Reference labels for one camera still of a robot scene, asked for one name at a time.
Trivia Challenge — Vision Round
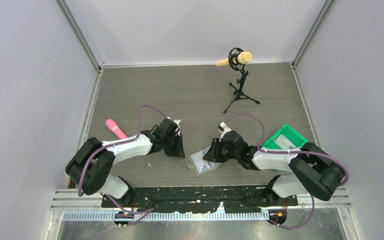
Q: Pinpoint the yellow foam microphone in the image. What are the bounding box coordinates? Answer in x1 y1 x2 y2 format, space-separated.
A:
215 51 253 68

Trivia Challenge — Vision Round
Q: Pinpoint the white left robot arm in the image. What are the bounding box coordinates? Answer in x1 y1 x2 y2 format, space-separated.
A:
65 117 185 207

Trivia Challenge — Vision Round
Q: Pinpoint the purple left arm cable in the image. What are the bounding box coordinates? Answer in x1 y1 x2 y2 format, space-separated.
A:
77 105 170 228

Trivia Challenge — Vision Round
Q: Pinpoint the aluminium frame rail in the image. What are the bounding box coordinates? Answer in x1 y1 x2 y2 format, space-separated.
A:
50 189 352 222

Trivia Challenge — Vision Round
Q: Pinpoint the pink cylindrical toy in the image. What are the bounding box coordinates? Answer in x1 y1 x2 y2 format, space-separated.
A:
105 118 127 140

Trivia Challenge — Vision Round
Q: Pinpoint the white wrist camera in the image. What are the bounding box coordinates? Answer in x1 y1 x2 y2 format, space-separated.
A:
173 119 181 136
217 122 232 139

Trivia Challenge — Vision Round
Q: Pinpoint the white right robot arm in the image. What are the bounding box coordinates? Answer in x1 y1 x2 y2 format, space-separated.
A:
203 130 347 205

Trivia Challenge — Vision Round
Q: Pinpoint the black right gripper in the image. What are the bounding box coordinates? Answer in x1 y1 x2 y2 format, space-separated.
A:
202 138 240 163

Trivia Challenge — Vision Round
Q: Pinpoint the card inside green bin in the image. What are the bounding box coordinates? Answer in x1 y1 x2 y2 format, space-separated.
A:
274 134 297 150

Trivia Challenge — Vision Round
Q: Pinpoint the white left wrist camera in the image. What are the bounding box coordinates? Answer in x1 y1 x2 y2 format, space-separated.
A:
173 119 181 136

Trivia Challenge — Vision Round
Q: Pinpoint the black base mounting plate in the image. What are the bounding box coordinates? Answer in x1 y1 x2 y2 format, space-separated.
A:
98 185 298 214

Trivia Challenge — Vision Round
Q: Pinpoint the black tripod microphone stand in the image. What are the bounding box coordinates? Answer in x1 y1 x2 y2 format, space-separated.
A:
223 47 260 114

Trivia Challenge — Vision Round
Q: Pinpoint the green plastic bin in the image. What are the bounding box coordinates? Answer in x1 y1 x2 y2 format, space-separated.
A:
262 123 308 150

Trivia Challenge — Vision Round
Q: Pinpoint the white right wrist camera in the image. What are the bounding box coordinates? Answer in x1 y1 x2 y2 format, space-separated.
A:
217 122 232 139

